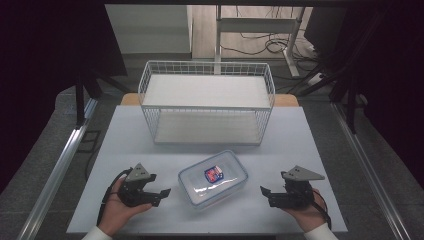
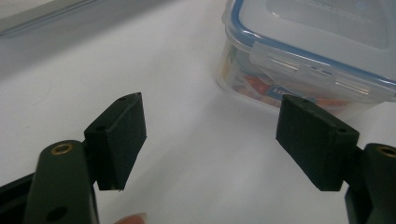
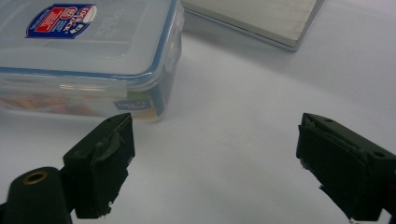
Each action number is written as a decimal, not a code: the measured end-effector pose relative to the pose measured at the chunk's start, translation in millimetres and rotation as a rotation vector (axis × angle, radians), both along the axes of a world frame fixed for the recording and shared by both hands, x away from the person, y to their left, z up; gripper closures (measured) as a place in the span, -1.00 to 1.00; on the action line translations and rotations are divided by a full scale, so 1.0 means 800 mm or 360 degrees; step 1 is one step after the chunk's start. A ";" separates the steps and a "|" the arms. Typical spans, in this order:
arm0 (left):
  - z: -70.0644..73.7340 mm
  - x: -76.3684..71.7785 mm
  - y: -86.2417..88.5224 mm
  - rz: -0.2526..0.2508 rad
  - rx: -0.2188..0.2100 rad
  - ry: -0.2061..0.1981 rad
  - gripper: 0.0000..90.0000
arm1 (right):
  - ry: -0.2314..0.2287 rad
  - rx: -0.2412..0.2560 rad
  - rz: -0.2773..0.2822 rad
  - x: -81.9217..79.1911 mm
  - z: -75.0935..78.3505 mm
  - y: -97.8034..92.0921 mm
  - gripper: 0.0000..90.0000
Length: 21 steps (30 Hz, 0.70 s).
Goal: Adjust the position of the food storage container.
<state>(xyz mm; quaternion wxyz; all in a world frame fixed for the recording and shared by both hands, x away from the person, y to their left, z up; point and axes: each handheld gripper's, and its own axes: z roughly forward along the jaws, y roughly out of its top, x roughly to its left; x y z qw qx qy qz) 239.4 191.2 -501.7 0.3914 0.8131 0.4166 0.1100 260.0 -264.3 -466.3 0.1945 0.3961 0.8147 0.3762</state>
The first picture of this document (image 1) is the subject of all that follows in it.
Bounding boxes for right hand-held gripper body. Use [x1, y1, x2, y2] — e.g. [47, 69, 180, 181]
[280, 165, 326, 210]

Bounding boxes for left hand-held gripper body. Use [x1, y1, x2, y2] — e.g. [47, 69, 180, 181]
[116, 162, 158, 208]

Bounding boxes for clear plastic lidded container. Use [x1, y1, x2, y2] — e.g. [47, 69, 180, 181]
[177, 149, 249, 209]

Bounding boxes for white wire shelf rack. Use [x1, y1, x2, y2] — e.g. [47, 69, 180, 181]
[137, 60, 277, 147]

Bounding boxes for person's right hand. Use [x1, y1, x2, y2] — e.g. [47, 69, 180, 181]
[283, 188, 330, 233]

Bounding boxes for person's left hand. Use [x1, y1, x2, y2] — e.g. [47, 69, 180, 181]
[97, 179, 153, 237]

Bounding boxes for wooden table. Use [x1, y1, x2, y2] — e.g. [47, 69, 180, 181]
[119, 92, 300, 108]

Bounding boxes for black tripod stand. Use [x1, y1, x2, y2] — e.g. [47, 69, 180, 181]
[73, 68, 132, 130]
[289, 8, 388, 135]

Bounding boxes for black curtain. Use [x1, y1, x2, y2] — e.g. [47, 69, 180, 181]
[304, 5, 424, 189]
[0, 0, 128, 194]

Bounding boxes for white cabinet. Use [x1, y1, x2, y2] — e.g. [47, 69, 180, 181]
[104, 3, 194, 55]

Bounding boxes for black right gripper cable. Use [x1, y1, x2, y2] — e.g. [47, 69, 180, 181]
[311, 188, 333, 231]

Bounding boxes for black floor bracket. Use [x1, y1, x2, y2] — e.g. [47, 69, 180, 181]
[77, 129, 102, 154]

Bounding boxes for aluminium rail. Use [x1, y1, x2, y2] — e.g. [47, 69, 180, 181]
[16, 98, 100, 240]
[329, 101, 413, 240]

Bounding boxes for black floor cables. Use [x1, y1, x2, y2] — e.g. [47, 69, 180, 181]
[219, 5, 318, 63]

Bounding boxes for white metal desk frame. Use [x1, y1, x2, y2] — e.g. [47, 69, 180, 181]
[214, 4, 307, 78]

